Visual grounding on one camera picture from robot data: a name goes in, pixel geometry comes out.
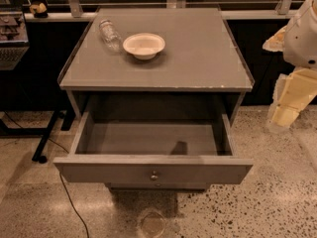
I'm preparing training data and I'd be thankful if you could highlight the grey top drawer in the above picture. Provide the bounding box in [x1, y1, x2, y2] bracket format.
[53, 112, 253, 185]

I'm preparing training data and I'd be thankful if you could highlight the grey drawer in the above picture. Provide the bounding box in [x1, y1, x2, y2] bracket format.
[106, 182, 210, 191]
[53, 112, 253, 185]

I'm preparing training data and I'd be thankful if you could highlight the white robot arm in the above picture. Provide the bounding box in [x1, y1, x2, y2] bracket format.
[263, 0, 317, 133]

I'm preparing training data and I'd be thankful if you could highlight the grey drawer cabinet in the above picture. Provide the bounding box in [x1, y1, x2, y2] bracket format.
[57, 6, 256, 192]

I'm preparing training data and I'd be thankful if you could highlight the grey bottom drawer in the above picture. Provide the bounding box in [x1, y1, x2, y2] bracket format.
[106, 182, 210, 191]

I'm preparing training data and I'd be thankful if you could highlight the open laptop computer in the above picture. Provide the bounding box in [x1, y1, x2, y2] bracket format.
[0, 8, 30, 70]

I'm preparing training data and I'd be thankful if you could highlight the white paper bowl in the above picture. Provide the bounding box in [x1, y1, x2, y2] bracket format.
[123, 33, 165, 60]

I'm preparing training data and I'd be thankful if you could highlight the clear plastic bottle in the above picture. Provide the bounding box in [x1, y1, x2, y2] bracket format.
[99, 19, 122, 53]

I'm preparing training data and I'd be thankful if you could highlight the small yellow black object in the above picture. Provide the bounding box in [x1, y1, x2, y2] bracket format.
[29, 1, 48, 18]

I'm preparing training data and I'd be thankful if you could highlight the black desk leg frame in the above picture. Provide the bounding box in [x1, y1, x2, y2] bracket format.
[0, 109, 75, 164]

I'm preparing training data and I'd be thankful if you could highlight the metal window rail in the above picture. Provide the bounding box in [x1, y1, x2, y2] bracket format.
[23, 0, 317, 22]

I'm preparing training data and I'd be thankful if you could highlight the black floor cable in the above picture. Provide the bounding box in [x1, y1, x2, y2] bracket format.
[3, 112, 91, 238]

